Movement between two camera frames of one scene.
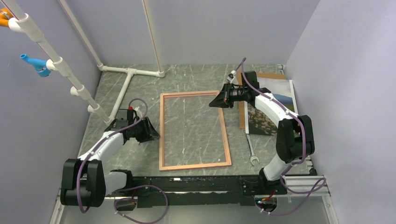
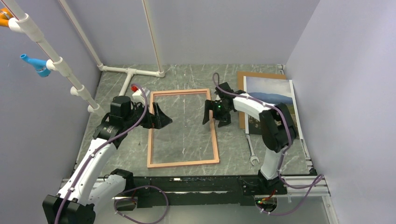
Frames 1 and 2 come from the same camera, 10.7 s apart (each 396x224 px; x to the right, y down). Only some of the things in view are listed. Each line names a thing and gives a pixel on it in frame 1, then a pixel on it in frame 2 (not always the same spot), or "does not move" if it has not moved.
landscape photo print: (257, 122) does not move
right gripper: (222, 99) → (209, 105)
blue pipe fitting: (39, 65) does not move
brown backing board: (242, 104) does not move
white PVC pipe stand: (20, 23) does not move
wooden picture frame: (224, 129) → (215, 152)
